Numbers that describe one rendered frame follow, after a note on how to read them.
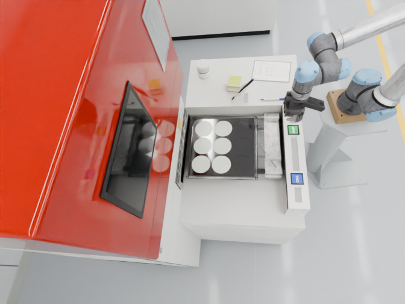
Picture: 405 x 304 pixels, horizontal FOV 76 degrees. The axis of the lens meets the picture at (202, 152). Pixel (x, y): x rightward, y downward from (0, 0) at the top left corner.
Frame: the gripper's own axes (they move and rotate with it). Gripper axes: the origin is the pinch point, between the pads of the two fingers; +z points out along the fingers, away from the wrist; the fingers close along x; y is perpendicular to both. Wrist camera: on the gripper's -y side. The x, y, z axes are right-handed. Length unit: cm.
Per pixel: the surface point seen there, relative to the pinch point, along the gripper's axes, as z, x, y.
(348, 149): 104, -34, -61
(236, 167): 16.1, 18.2, 28.6
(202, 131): 16, -3, 48
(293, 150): 10.3, 11.1, 0.7
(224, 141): 16.0, 2.8, 35.3
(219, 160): 16.0, 14.2, 37.5
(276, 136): 17.9, -1.2, 7.3
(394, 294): 106, 73, -74
